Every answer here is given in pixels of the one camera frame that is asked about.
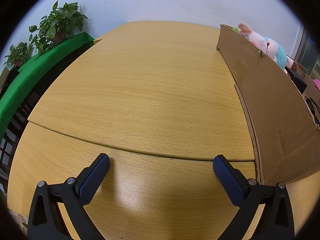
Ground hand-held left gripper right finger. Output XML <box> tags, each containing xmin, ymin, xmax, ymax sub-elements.
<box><xmin>213</xmin><ymin>155</ymin><xmax>295</xmax><ymax>240</ymax></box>

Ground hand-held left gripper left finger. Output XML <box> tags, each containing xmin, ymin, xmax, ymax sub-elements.
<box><xmin>28</xmin><ymin>153</ymin><xmax>110</xmax><ymax>240</ymax></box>

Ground cardboard box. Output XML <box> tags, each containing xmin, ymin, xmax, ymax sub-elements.
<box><xmin>216</xmin><ymin>24</ymin><xmax>320</xmax><ymax>186</ymax></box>

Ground leaf patterned bag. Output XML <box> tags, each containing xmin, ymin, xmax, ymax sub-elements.
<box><xmin>7</xmin><ymin>211</ymin><xmax>28</xmax><ymax>235</ymax></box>

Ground wooden desk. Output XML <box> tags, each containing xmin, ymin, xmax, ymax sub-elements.
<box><xmin>7</xmin><ymin>21</ymin><xmax>320</xmax><ymax>240</ymax></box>

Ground black sunglasses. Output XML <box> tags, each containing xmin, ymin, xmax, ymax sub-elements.
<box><xmin>304</xmin><ymin>96</ymin><xmax>320</xmax><ymax>128</ymax></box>

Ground black box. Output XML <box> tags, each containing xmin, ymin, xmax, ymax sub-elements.
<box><xmin>285</xmin><ymin>69</ymin><xmax>307</xmax><ymax>94</ymax></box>

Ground green cloth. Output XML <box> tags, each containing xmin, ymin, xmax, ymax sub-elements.
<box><xmin>0</xmin><ymin>32</ymin><xmax>95</xmax><ymax>140</ymax></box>

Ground pink and blue pig plush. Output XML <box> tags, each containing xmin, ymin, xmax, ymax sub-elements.
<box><xmin>237</xmin><ymin>22</ymin><xmax>295</xmax><ymax>73</ymax></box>

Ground small potted plant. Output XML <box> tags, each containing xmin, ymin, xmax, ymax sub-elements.
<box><xmin>3</xmin><ymin>42</ymin><xmax>33</xmax><ymax>68</ymax></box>

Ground glass partition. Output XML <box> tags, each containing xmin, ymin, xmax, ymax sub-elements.
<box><xmin>291</xmin><ymin>26</ymin><xmax>320</xmax><ymax>75</ymax></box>

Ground large potted plant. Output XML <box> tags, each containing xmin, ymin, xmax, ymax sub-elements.
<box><xmin>29</xmin><ymin>0</ymin><xmax>89</xmax><ymax>55</ymax></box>

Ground black lattice frame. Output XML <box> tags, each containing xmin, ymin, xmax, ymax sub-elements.
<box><xmin>0</xmin><ymin>90</ymin><xmax>38</xmax><ymax>193</ymax></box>

